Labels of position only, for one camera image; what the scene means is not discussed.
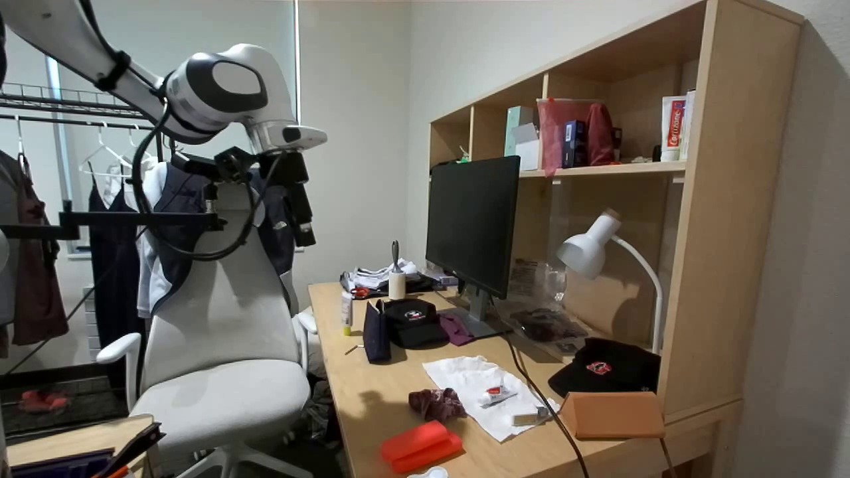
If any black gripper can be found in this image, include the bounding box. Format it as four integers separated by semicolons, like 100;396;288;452
254;152;320;252

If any white desk lamp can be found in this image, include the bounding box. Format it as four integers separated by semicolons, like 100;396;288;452
556;208;666;356

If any white office chair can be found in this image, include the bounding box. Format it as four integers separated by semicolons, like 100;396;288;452
94;181;321;478

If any navy jacket with white shirt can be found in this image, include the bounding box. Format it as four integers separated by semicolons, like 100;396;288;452
135;156;301;317

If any navy star-print pouch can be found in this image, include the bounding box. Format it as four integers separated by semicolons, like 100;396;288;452
362;301;394;367

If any black cap with white lettering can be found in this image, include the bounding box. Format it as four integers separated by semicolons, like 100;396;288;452
381;298;451;350

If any black computer monitor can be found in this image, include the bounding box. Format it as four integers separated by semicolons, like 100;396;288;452
426;155;523;343

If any purple flat item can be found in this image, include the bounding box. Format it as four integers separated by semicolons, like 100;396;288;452
439;307;500;349

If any navy hanging garment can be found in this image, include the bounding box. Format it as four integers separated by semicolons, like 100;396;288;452
88;181;143;349

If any dark maroon cloth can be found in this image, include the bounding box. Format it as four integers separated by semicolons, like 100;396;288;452
406;384;467;424

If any teal box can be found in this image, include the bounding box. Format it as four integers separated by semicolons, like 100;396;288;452
503;104;540;160

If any plain white box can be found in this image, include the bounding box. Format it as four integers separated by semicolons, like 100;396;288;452
512;121;545;176

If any red plastic case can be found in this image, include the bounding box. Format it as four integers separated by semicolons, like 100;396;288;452
381;420;467;478

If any maroon hanging garment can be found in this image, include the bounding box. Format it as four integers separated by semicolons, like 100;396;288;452
0;148;71;349

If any metal clothes rack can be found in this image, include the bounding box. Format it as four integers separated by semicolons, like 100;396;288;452
0;79;169;136

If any red bag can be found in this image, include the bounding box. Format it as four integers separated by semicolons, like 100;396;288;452
535;96;622;172

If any small grey packet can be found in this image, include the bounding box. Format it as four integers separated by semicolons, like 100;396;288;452
509;404;557;427

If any black tray with red object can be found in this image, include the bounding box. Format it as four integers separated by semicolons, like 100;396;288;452
0;360;127;447

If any wooden side table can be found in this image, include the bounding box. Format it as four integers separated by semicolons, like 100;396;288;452
3;411;168;478

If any black cap with red patch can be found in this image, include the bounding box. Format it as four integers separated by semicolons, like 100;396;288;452
547;335;664;398

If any tan cardboard box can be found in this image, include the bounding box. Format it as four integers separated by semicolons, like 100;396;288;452
557;391;666;444

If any white box with red print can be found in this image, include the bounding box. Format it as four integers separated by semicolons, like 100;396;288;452
658;91;698;164

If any wooden shelf hutch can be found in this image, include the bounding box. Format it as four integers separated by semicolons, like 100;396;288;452
427;0;808;424

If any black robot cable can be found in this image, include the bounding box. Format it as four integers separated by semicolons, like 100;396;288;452
131;102;269;266

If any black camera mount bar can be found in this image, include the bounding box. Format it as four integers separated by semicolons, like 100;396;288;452
0;200;228;244

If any black desk cable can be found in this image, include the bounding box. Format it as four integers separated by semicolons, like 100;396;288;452
503;333;596;478

